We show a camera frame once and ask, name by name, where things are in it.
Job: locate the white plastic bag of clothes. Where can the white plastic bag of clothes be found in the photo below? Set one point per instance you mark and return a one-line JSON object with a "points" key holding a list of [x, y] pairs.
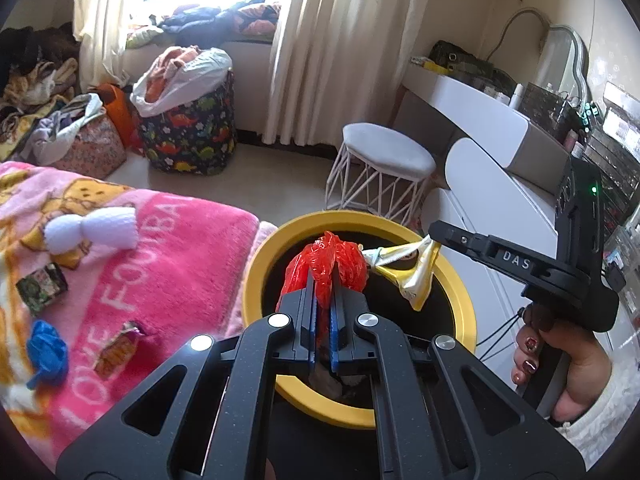
{"points": [[205, 72]]}

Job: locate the dark green snack packet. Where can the dark green snack packet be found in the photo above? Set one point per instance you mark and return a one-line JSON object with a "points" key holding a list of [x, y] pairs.
{"points": [[42, 290]]}

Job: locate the pile of clothes on bed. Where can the pile of clothes on bed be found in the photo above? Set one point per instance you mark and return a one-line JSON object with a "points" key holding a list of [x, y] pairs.
{"points": [[30, 80]]}

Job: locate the wavy-framed mirror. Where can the wavy-framed mirror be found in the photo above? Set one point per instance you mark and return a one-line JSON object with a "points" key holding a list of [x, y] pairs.
{"points": [[565, 60]]}

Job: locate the person's right hand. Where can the person's right hand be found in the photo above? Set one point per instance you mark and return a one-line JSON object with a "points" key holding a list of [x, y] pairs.
{"points": [[587, 375]]}

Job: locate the blue plastic bag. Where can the blue plastic bag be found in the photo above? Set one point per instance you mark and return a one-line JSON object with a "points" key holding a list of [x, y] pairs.
{"points": [[47, 355]]}

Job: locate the red plastic bag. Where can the red plastic bag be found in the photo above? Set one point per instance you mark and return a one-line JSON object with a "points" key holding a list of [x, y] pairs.
{"points": [[330, 255]]}

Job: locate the dinosaur print fabric basket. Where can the dinosaur print fabric basket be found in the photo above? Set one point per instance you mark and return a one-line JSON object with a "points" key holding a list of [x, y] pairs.
{"points": [[190, 135]]}

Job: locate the yellow round bin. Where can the yellow round bin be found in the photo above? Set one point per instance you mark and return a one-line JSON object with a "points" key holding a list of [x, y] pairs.
{"points": [[260, 270]]}

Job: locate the yellow snack wrapper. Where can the yellow snack wrapper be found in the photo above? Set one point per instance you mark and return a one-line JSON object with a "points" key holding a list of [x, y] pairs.
{"points": [[415, 275]]}

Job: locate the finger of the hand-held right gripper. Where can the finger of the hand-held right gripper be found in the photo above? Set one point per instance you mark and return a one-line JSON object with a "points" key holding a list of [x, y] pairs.
{"points": [[480, 247]]}

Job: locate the white dressing table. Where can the white dressing table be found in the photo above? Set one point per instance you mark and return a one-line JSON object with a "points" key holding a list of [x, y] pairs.
{"points": [[480, 105]]}

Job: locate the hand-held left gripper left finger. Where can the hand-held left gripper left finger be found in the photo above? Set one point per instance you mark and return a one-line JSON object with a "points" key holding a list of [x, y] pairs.
{"points": [[250, 385]]}

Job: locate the cream curtain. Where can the cream curtain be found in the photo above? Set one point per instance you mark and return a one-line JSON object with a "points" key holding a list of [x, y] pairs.
{"points": [[345, 50], [110, 15]]}

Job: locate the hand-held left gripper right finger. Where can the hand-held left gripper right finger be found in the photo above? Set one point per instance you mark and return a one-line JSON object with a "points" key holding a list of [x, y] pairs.
{"points": [[400, 385]]}

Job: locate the pink printed blanket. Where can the pink printed blanket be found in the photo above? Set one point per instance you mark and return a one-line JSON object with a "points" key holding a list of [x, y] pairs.
{"points": [[175, 260]]}

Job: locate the black drawer organiser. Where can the black drawer organiser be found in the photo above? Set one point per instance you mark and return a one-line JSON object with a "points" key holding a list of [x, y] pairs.
{"points": [[617, 160]]}

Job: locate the orange bag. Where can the orange bag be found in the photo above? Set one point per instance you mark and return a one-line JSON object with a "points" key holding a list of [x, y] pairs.
{"points": [[117, 110]]}

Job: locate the person's right forearm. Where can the person's right forearm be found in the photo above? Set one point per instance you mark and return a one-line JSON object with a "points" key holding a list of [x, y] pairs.
{"points": [[600, 430]]}

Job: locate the brown candy wrapper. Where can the brown candy wrapper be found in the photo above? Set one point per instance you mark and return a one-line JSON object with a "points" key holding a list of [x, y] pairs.
{"points": [[117, 352]]}

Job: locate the dark green patterned bag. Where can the dark green patterned bag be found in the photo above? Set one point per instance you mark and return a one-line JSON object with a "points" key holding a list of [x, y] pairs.
{"points": [[465, 65]]}

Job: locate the grey and white clothes bundle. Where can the grey and white clothes bundle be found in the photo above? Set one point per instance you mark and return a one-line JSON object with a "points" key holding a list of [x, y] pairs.
{"points": [[65, 125]]}

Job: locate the floral fabric basket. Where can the floral fabric basket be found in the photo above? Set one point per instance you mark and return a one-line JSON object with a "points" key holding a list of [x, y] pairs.
{"points": [[95, 145]]}

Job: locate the clothes heap on windowsill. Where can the clothes heap on windowsill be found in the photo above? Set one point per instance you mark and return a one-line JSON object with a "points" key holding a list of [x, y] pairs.
{"points": [[200, 17]]}

